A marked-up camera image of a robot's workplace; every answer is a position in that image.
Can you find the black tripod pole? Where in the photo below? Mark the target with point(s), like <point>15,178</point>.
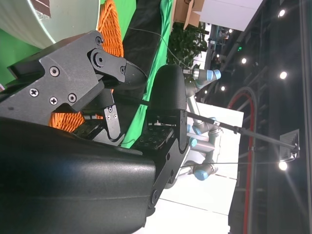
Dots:
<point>243,131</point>

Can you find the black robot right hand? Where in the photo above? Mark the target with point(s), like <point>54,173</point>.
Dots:
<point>61,182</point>

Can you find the orange wicker basket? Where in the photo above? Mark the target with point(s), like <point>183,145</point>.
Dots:
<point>112,31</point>

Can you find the black cloth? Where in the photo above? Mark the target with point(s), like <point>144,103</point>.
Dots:
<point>141,36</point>

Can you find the green leafy plant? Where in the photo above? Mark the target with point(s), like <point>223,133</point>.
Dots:
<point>187,44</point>

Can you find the cardboard box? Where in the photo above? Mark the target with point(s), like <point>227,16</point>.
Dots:
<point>187,11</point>

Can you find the plain green tablecloth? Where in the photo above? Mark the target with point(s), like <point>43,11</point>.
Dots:
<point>14,48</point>

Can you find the grey-green bowl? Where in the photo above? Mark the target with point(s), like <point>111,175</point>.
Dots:
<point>73,22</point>

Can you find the salmon cake with brown top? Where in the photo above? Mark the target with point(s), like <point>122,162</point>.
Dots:
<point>41,7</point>

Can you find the grey box on pole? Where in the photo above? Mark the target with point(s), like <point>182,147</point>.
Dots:
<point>290,143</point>

